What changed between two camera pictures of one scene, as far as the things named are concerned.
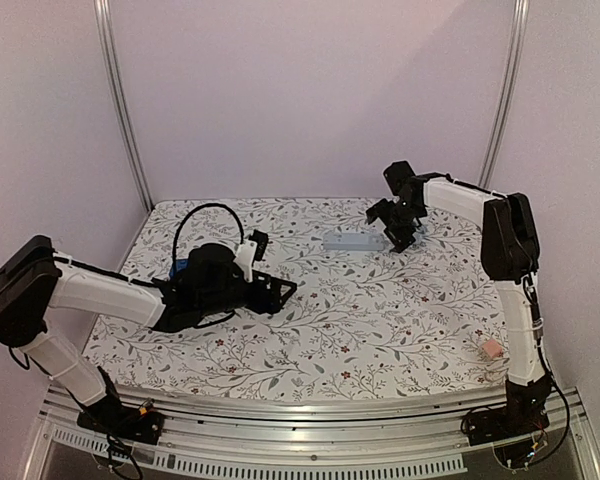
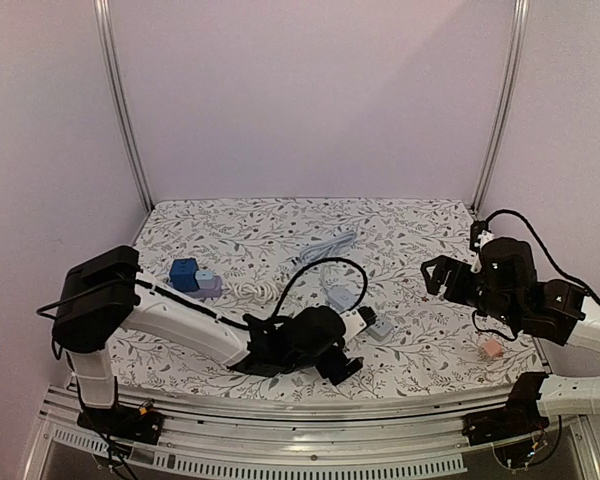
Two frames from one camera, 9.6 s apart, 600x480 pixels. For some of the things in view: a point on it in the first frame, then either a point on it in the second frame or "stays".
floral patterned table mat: [363, 314] stays
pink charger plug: [492, 348] stays
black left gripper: [273, 305] -> [331, 371]
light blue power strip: [357, 241] -> [343, 298]
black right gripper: [400, 228] -> [460, 279]
